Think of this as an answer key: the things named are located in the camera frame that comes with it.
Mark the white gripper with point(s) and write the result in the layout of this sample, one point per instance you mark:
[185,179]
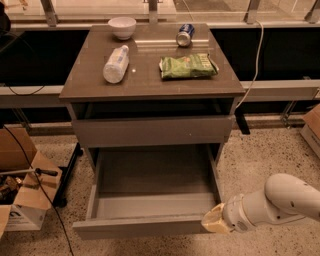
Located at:
[234,214]

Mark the grey drawer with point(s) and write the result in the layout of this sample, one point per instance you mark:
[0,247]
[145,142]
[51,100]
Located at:
[151,191]
[125,124]

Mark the grey top drawer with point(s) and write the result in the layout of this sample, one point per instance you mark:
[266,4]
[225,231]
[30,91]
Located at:
[125,124]

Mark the grey drawer cabinet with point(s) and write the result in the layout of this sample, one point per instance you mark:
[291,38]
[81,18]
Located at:
[142,81]

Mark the cardboard box at right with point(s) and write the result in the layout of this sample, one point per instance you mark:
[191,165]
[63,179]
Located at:
[311,129]

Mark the black stand leg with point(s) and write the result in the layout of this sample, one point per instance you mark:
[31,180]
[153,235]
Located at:
[60,198]

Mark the green chip bag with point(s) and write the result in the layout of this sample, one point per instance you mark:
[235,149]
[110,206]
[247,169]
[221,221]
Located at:
[191,66]

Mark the blue soda can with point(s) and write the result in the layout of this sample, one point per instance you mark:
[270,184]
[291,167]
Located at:
[185,34]

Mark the clear plastic bottle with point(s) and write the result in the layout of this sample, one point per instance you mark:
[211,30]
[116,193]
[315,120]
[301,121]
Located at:
[116,66]

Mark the open cardboard box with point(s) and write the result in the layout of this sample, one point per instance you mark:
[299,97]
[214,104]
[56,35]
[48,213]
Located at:
[25,198]

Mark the white bowl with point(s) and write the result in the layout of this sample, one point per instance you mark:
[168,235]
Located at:
[122,27]

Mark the black handled tool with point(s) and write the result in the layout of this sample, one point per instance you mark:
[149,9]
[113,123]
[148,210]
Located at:
[38,171]

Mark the metal window rail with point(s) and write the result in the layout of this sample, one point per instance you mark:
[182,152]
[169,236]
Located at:
[214,13]

